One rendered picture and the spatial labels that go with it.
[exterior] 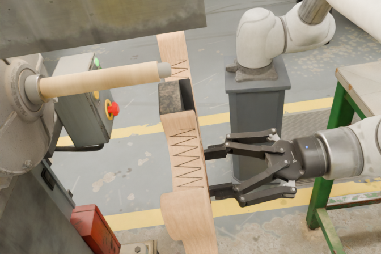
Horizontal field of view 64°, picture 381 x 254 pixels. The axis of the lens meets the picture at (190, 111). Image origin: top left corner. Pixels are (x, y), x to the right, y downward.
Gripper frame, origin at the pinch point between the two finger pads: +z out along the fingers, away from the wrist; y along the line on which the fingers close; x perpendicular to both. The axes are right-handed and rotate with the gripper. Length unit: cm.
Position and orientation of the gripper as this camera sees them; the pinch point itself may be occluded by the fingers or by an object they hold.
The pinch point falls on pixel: (207, 172)
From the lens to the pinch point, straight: 57.3
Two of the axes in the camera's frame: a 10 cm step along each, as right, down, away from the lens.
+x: -1.3, -6.3, -7.7
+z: -9.9, 1.5, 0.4
